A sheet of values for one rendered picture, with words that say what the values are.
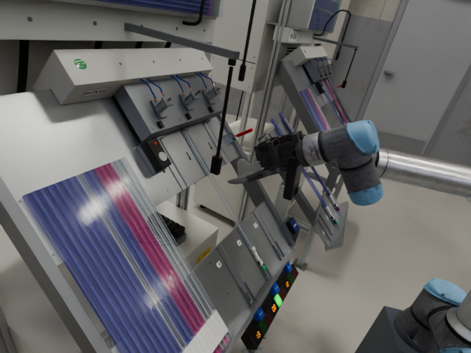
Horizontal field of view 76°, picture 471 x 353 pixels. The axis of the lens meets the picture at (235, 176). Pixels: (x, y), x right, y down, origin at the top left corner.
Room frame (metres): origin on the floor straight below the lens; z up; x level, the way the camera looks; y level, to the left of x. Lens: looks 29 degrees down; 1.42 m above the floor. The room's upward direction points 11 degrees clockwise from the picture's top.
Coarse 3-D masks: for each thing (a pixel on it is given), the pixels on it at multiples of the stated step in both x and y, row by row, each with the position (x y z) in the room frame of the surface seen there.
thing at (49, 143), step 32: (0, 96) 0.52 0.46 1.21; (32, 96) 0.57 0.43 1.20; (0, 128) 0.48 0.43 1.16; (32, 128) 0.52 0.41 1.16; (64, 128) 0.56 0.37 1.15; (96, 128) 0.62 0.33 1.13; (128, 128) 0.69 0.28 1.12; (192, 128) 0.86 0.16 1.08; (0, 160) 0.43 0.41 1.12; (32, 160) 0.47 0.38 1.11; (64, 160) 0.51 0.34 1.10; (96, 160) 0.56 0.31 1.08; (128, 160) 0.62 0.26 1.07; (192, 160) 0.77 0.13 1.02; (224, 160) 0.88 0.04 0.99; (160, 192) 0.62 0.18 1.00; (32, 224) 0.39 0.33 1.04
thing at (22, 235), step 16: (0, 176) 0.40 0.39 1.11; (0, 192) 0.39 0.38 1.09; (0, 208) 0.38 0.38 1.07; (16, 208) 0.38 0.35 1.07; (16, 224) 0.36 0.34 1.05; (16, 240) 0.37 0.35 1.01; (32, 240) 0.36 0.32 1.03; (32, 256) 0.35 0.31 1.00; (48, 256) 0.35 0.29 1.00; (32, 272) 0.35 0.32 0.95; (48, 272) 0.34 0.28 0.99; (48, 288) 0.33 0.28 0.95; (64, 288) 0.33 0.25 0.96; (64, 304) 0.31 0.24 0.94; (80, 304) 0.33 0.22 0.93; (64, 320) 0.32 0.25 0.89; (80, 320) 0.31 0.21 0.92; (80, 336) 0.30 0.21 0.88; (96, 336) 0.30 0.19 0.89; (96, 352) 0.28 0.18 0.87
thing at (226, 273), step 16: (256, 208) 0.84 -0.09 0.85; (256, 224) 0.79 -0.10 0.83; (272, 224) 0.84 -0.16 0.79; (224, 240) 0.65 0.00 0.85; (240, 240) 0.69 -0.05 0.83; (256, 240) 0.74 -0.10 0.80; (272, 240) 0.79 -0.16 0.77; (208, 256) 0.58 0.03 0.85; (224, 256) 0.61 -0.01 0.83; (240, 256) 0.65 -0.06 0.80; (272, 256) 0.74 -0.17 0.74; (208, 272) 0.55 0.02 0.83; (224, 272) 0.58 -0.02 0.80; (240, 272) 0.61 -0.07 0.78; (256, 272) 0.65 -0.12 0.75; (208, 288) 0.51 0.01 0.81; (224, 288) 0.54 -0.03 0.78; (240, 288) 0.57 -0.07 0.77; (256, 288) 0.61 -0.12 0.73; (224, 304) 0.51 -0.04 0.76; (240, 304) 0.54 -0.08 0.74; (224, 320) 0.48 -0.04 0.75; (112, 352) 0.30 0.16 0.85
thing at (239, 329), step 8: (288, 248) 0.83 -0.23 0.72; (288, 256) 0.77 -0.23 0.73; (280, 264) 0.73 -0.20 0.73; (272, 272) 0.69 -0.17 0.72; (272, 280) 0.65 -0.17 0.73; (264, 288) 0.62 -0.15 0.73; (256, 296) 0.59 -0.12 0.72; (264, 296) 0.59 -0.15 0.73; (256, 304) 0.55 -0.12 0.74; (248, 312) 0.53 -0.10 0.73; (240, 320) 0.51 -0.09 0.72; (248, 320) 0.50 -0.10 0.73; (240, 328) 0.47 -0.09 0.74; (232, 336) 0.45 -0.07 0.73; (232, 344) 0.43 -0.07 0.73; (224, 352) 0.41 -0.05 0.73
